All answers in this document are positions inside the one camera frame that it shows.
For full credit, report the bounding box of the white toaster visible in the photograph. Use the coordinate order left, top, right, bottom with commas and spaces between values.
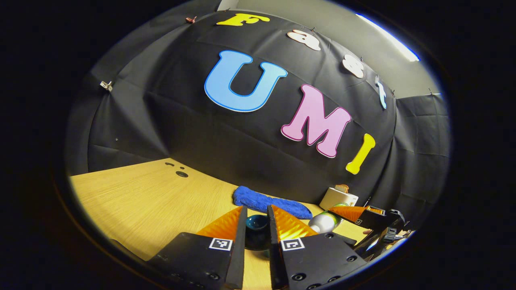
320, 187, 359, 211

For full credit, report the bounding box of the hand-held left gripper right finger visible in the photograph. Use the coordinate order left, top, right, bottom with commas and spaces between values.
267, 205, 367, 290

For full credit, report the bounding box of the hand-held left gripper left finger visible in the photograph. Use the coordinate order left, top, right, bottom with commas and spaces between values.
147, 206, 248, 290

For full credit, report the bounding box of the black backdrop cloth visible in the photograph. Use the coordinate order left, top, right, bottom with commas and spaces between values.
64, 8, 451, 226

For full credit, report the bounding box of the silver green-label water bottle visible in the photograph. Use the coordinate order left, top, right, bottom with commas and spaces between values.
308, 203, 350, 234

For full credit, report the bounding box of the blue towel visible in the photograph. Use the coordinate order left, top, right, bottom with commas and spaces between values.
233, 185, 313, 220

